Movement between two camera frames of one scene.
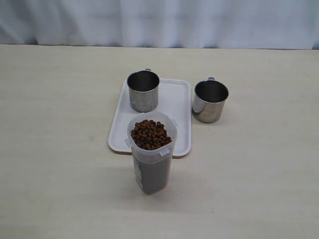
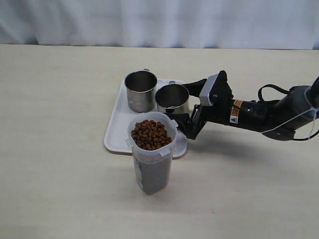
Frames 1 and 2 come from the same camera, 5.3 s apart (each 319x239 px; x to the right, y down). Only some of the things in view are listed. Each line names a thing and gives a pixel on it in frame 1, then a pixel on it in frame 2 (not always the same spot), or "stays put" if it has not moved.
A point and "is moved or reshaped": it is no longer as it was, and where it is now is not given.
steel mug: (143, 86) stays put
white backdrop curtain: (268, 24) stays put
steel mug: (210, 97) is moved or reshaped
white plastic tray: (174, 100) stays put
